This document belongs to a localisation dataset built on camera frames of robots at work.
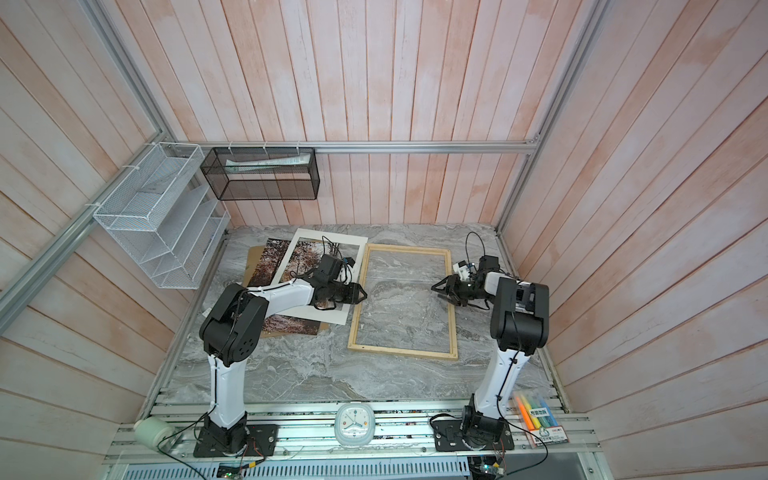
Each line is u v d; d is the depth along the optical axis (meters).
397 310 0.98
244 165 0.92
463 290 0.89
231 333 0.54
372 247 1.14
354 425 0.73
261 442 0.73
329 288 0.80
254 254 1.15
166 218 0.73
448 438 0.73
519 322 0.55
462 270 0.95
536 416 0.76
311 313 0.94
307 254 1.12
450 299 0.93
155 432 0.67
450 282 0.92
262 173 0.90
